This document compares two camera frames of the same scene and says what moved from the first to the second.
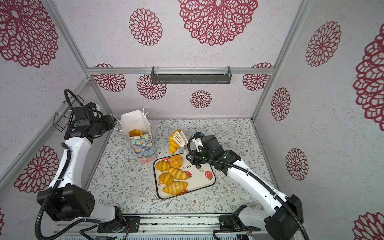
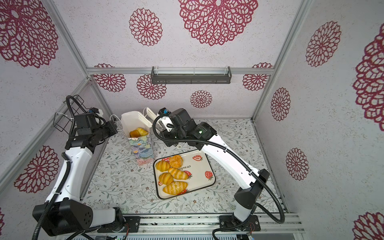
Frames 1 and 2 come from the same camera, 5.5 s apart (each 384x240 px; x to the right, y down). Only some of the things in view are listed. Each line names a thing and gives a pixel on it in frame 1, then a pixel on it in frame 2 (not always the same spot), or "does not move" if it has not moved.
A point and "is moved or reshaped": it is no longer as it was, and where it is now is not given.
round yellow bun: x=163 y=166 does not move
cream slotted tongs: x=181 y=140 is moved or reshaped
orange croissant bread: x=176 y=161 does not move
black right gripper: x=194 y=155 -> x=167 y=137
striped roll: x=178 y=174 does not move
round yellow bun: x=166 y=178 does not move
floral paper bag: x=143 y=146 does not move
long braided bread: x=135 y=132 does not move
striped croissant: x=173 y=146 is moved or reshaped
